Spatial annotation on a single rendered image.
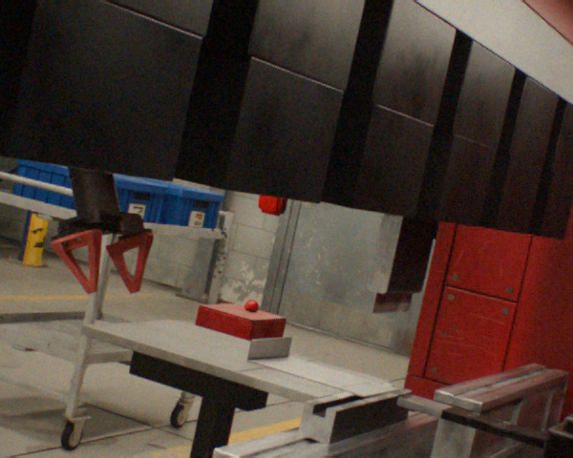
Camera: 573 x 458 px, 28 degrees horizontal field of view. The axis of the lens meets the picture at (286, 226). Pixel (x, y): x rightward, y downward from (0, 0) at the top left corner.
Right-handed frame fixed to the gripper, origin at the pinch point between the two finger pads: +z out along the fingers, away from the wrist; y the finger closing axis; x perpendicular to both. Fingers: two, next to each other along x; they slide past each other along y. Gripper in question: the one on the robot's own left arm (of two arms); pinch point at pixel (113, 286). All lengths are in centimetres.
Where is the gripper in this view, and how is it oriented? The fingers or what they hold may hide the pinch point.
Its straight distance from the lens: 153.0
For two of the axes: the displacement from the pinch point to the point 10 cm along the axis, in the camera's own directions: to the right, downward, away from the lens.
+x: -8.7, 2.6, 4.2
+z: 2.1, 9.7, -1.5
